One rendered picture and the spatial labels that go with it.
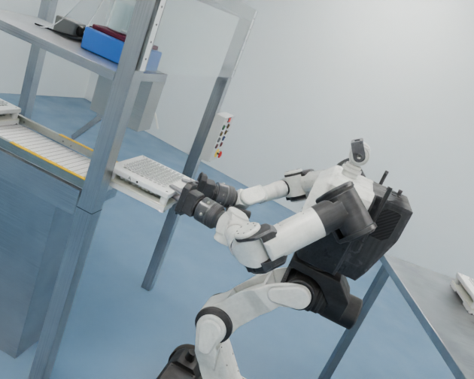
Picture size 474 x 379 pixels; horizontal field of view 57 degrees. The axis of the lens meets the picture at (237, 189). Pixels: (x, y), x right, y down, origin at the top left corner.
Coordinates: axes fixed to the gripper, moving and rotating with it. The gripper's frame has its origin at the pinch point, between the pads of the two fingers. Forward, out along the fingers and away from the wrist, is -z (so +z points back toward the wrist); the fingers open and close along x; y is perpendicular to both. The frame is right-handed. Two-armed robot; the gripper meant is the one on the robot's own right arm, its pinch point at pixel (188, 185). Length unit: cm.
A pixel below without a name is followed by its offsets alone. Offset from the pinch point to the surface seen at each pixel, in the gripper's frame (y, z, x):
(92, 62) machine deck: -5, -44, -32
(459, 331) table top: -48, 103, 8
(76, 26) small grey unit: 28, -53, -37
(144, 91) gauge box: 15.8, -24.4, -25.0
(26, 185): 9, -54, 20
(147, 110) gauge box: 17.2, -20.7, -18.1
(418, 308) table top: -37, 92, 8
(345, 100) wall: 270, 200, -37
